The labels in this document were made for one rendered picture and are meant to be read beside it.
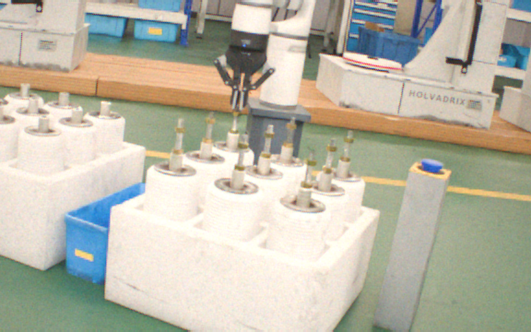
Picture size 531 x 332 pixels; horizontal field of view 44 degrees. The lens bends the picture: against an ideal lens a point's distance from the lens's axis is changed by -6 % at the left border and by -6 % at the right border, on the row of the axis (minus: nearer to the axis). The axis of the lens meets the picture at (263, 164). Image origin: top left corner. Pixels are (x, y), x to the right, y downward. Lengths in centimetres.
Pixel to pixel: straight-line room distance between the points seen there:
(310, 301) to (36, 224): 55
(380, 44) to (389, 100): 239
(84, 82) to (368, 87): 131
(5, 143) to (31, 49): 180
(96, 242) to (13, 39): 201
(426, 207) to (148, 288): 51
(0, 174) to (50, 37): 185
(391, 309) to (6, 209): 76
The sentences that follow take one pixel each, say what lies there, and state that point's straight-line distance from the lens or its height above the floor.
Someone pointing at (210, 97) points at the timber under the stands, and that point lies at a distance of 307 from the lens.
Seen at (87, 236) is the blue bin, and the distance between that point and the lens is 130.
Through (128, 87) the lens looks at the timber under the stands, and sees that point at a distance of 307.
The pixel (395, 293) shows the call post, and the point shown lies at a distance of 130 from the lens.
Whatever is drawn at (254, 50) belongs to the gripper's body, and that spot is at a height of 46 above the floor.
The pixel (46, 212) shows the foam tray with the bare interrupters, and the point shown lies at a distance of 131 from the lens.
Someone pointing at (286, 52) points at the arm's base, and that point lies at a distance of 163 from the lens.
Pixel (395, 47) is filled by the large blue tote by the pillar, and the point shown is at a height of 27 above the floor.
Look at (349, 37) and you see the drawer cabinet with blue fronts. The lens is 666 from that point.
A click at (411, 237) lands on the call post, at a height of 19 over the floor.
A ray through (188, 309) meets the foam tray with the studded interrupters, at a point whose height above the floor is 4.
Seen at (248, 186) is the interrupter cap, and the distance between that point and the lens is 116.
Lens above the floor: 59
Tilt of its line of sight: 15 degrees down
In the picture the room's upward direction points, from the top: 9 degrees clockwise
